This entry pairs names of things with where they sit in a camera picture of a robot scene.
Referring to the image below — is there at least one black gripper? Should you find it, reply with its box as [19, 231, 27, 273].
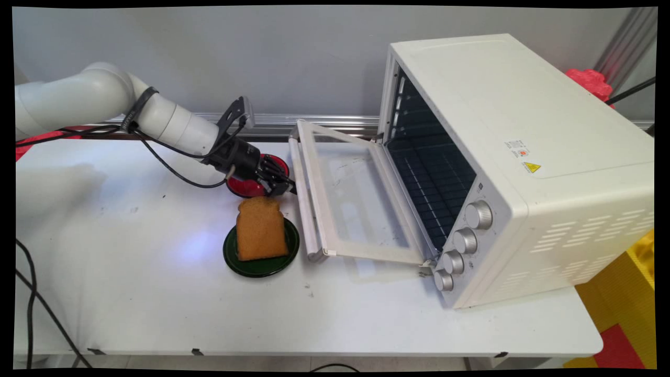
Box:
[202, 134, 298, 198]

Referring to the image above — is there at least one red round plate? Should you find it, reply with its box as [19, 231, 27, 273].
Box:
[226, 154, 291, 199]

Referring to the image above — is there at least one brown toast bread slice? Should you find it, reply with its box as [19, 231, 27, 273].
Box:
[236, 196, 289, 262]

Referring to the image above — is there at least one white glass oven door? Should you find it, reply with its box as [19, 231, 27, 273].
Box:
[288, 119, 439, 265]

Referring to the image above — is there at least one dark green round plate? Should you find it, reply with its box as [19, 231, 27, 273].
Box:
[223, 216, 300, 279]

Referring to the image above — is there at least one silver oven knob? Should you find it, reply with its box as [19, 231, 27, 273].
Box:
[442, 250, 465, 276]
[465, 201, 494, 230]
[453, 228, 478, 256]
[433, 269, 455, 293]

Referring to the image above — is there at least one red cloth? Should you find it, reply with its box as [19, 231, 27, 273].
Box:
[16, 129, 82, 162]

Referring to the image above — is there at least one white toaster oven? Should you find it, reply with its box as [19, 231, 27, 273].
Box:
[378, 34, 655, 310]

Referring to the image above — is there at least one red crumpled plastic bag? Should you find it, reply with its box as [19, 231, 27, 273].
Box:
[564, 68, 616, 108]

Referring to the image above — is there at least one yellow floor mat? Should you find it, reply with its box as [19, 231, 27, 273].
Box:
[563, 229, 656, 369]

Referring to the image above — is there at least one red floor mat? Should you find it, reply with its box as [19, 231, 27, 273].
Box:
[593, 323, 646, 369]

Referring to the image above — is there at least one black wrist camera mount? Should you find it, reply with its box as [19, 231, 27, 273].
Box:
[216, 96, 256, 139]

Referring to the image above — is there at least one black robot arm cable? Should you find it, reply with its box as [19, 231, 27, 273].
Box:
[16, 119, 248, 190]

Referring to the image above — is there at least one black strap on arm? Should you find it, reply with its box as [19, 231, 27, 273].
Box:
[121, 86, 160, 133]

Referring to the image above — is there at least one black floor cable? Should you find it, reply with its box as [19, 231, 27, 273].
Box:
[16, 269, 93, 369]
[16, 239, 38, 369]

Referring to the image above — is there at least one thin black background cable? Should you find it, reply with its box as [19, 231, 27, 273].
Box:
[605, 76, 656, 105]

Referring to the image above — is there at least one aluminium frame post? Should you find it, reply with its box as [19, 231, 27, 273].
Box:
[594, 7, 658, 96]

